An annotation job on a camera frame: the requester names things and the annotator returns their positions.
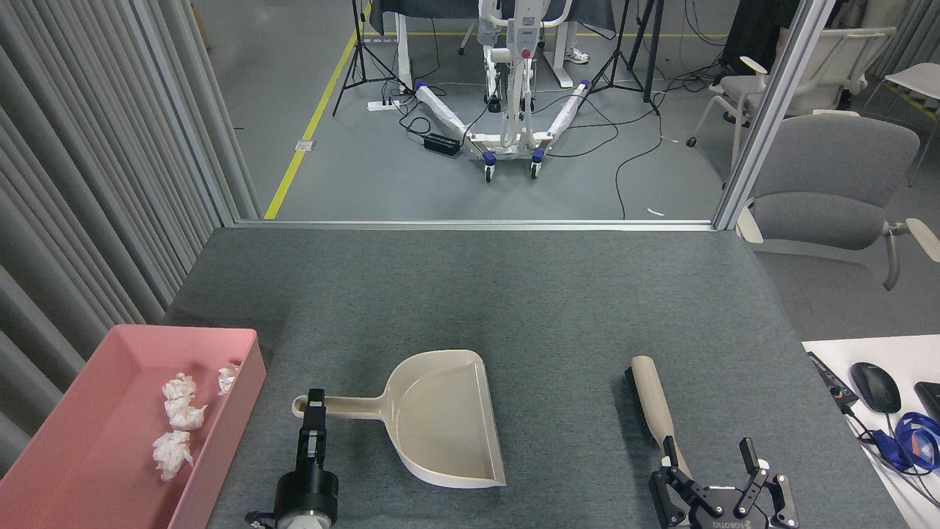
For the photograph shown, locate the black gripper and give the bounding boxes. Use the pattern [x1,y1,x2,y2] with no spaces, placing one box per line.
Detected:
[648,436,800,529]
[275,389,340,519]

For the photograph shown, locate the beige hand brush black bristles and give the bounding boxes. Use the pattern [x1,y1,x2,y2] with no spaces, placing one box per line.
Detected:
[624,356,695,478]

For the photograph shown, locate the beige plastic dustpan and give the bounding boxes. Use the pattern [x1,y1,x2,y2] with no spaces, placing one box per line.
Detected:
[292,350,507,489]

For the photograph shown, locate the pink plastic bin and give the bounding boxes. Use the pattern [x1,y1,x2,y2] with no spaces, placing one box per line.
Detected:
[0,325,267,529]

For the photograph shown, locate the slim black device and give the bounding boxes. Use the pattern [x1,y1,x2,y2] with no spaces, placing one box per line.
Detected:
[806,351,860,412]

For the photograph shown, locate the black computer mouse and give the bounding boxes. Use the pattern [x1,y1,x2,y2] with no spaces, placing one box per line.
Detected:
[850,362,903,414]

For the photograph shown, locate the black flat item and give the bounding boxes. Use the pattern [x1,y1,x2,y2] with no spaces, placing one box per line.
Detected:
[914,381,940,427]

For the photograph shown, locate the white side table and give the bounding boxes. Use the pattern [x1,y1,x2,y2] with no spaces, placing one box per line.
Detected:
[802,335,940,529]

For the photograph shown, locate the grey slatted curtain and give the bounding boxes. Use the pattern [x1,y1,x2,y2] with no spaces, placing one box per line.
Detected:
[0,0,261,478]

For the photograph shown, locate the grey office chair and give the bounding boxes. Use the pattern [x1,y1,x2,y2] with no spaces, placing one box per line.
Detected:
[736,110,940,292]

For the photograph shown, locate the black tripod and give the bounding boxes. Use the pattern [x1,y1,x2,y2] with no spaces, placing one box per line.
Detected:
[332,0,412,118]
[587,0,665,116]

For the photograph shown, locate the white wheeled stand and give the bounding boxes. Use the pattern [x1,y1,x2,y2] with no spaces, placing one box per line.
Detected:
[413,0,592,182]

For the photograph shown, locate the white office chair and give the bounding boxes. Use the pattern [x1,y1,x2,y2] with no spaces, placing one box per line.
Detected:
[687,27,898,173]

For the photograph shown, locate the white desk with dark cloth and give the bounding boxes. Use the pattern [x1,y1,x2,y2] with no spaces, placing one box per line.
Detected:
[367,0,618,93]

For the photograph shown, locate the person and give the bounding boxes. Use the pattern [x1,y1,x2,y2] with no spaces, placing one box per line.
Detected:
[723,0,801,74]
[562,21,590,65]

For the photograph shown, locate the small white table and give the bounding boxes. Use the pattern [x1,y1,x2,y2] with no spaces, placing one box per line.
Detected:
[863,62,940,188]

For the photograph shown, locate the grey cable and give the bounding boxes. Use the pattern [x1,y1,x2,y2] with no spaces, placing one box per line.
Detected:
[845,408,940,509]

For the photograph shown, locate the blue lanyard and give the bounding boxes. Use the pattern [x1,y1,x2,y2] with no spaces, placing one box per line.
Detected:
[874,412,940,472]

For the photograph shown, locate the silver table edge rail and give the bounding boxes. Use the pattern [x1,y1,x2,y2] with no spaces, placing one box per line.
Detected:
[235,219,717,232]

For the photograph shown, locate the black floor cable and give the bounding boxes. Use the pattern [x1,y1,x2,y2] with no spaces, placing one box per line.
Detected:
[613,96,665,220]

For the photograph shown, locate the silver aluminium post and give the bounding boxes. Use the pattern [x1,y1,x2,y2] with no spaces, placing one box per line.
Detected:
[712,0,838,231]

